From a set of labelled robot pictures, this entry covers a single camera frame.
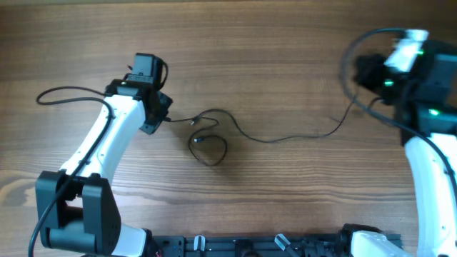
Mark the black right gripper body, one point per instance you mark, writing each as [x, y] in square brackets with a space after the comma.
[368, 70]

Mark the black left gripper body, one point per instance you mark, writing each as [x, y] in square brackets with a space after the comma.
[154, 117]

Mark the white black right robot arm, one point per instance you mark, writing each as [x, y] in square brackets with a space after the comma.
[416, 81]

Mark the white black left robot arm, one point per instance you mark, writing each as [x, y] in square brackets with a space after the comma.
[75, 205]

